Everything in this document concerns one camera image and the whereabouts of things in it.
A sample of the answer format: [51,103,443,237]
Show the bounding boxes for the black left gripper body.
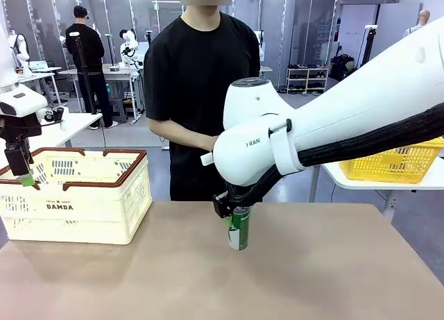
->
[0,114,42,151]

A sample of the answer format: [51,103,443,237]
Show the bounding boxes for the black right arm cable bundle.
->
[225,103,444,210]

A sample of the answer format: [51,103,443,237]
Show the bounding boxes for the black light stand pole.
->
[359,25,379,69]

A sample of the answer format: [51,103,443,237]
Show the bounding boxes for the background person black clothes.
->
[65,6,114,130]

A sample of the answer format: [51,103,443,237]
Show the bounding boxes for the white shoe rack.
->
[286,65,330,94]

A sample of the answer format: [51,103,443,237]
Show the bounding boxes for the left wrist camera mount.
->
[36,106,69,132]

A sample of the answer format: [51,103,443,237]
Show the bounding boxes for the green white drink can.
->
[228,205,251,251]

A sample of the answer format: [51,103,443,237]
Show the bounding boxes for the person in black t-shirt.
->
[144,0,262,202]

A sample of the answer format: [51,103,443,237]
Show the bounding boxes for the black bags pile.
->
[331,54,357,81]

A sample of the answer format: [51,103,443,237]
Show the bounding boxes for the mannequin with apron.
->
[404,9,433,38]

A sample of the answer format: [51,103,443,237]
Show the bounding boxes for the person's right forearm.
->
[148,117,219,151]

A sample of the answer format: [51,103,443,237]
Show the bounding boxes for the cream shopping basket brown rim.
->
[0,148,153,245]

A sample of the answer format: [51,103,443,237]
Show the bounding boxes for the yellow plastic basket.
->
[339,136,444,185]

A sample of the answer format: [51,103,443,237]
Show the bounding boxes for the black tripod stand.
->
[69,31,108,151]

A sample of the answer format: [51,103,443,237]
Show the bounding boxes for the white side table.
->
[308,156,444,224]

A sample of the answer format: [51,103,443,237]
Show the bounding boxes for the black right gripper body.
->
[227,187,259,208]

